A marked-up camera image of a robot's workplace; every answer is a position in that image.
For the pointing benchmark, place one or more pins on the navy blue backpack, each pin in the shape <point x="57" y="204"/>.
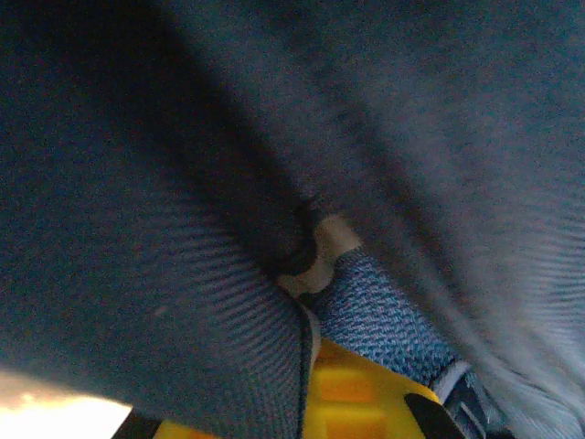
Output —
<point x="137" y="228"/>

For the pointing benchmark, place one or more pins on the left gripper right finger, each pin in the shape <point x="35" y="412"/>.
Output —
<point x="365" y="402"/>

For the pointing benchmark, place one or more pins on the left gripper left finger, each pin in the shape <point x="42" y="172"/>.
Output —
<point x="178" y="433"/>

